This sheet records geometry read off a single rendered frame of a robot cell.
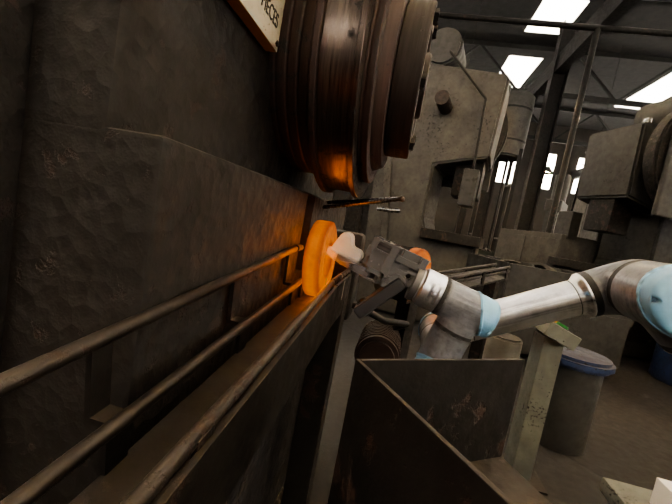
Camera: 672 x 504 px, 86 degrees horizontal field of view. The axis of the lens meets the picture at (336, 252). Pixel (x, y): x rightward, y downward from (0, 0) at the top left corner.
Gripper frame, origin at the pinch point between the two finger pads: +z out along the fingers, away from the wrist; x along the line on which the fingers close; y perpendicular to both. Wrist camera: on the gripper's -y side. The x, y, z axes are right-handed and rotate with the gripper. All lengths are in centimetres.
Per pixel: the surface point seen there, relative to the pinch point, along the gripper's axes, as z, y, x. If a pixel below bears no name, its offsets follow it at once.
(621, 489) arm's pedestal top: -89, -25, -25
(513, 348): -65, -11, -62
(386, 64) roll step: 0.8, 32.5, 12.9
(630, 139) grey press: -161, 171, -307
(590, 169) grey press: -156, 146, -341
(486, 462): -31.2, -7.7, 32.6
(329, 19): 9.7, 33.0, 18.8
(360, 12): 5.9, 35.3, 18.9
